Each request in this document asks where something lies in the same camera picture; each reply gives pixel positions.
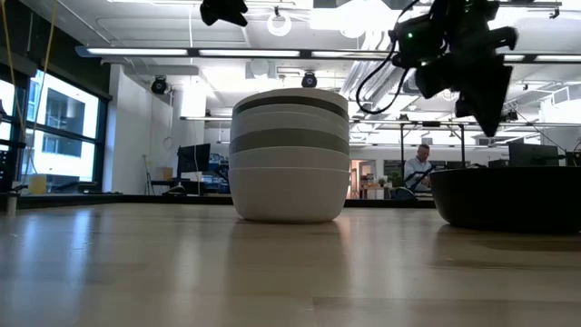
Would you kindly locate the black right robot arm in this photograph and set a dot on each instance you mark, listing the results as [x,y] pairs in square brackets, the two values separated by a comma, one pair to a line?
[417,43]

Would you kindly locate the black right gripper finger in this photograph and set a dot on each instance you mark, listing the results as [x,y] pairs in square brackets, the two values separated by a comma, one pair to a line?
[488,95]
[436,82]

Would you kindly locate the dark grey bowl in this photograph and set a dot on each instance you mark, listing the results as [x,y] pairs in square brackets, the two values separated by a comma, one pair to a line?
[290,101]

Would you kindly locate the black metal rig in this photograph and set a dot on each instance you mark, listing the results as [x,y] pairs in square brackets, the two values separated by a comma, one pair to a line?
[402,154]

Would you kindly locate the yellow bin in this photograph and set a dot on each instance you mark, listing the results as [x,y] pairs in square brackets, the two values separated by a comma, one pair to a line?
[37,185]

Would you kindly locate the small grey cylinder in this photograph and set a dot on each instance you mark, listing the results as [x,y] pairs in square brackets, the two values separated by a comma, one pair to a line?
[11,204]

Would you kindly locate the light grey bowl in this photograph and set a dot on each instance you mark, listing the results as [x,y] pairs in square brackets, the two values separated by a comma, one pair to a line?
[290,138]

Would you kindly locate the black bowl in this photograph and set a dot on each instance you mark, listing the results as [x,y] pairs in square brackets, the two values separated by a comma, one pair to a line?
[499,200]

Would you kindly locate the large window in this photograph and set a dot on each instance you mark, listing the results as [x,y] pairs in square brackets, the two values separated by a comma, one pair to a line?
[68,113]

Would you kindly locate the black ceiling camera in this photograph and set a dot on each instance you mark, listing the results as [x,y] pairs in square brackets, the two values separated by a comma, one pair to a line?
[309,80]
[159,85]

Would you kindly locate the black monitor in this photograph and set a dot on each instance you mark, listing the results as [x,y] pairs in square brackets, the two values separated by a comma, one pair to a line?
[193,159]
[533,155]

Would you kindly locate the black aluminium frame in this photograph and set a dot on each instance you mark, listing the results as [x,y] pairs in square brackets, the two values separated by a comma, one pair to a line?
[136,199]

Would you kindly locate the person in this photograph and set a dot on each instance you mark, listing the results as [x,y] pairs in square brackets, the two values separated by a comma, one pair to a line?
[416,170]

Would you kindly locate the ceiling light strip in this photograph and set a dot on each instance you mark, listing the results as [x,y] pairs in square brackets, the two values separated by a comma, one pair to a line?
[249,53]

